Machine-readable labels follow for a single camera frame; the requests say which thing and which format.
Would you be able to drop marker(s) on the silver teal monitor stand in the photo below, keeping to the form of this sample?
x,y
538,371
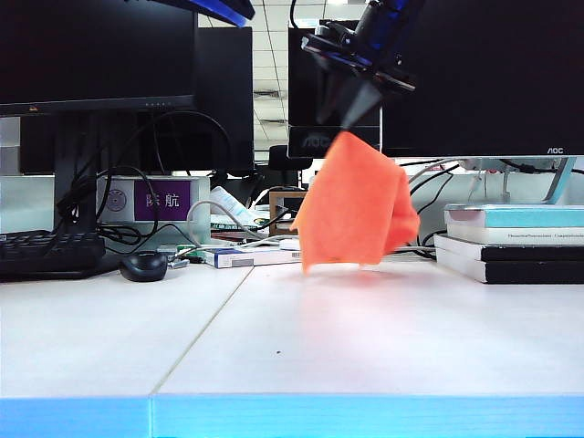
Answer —
x,y
559,182

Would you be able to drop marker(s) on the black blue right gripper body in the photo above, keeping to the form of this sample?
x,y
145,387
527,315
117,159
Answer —
x,y
383,36

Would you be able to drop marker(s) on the white blue carton box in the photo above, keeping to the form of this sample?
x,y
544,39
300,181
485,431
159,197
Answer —
x,y
255,260

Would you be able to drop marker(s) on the green cover magazine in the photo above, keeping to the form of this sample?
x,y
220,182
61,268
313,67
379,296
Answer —
x,y
228,226

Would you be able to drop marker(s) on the wooden frame box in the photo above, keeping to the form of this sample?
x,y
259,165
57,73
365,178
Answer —
x,y
272,214

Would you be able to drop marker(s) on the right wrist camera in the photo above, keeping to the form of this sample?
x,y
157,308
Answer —
x,y
335,33

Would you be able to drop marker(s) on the black monitor stand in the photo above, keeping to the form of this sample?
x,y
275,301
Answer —
x,y
75,150

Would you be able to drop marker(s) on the black blue left robot arm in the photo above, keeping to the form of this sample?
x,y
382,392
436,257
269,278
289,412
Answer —
x,y
228,9

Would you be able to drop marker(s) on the wide grey desk partition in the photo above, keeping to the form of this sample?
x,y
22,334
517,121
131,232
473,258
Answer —
x,y
529,194

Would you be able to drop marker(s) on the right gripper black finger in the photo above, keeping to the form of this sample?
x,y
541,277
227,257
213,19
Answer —
x,y
335,91
365,102

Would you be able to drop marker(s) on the black computer mouse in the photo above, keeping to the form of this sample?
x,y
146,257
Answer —
x,y
143,267

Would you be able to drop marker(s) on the small green white packet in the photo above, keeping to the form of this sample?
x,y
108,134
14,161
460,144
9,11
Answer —
x,y
187,250

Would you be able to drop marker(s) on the purple name plate holder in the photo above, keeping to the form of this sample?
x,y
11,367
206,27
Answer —
x,y
162,201

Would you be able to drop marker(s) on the black keyboard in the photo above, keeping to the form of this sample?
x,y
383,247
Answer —
x,y
36,255

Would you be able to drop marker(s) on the narrow grey desk partition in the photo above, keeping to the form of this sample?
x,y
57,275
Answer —
x,y
23,205

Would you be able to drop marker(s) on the white spine book small text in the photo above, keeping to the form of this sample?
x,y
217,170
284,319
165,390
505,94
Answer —
x,y
502,237

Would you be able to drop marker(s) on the teal spine book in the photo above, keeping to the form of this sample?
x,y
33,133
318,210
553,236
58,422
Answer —
x,y
534,218

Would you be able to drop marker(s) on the large AOC monitor silver edge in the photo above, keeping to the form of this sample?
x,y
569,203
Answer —
x,y
502,68

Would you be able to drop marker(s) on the black monitor thin bezel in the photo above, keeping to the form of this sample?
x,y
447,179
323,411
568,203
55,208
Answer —
x,y
91,55

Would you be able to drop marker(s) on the AOC monitor glossy black bezel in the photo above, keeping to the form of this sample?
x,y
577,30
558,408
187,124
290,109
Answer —
x,y
301,100

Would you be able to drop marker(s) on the orange microfibre rag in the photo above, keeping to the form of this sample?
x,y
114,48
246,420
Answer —
x,y
351,205

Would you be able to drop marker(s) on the white printed tube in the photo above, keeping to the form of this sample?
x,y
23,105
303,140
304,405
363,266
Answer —
x,y
226,201

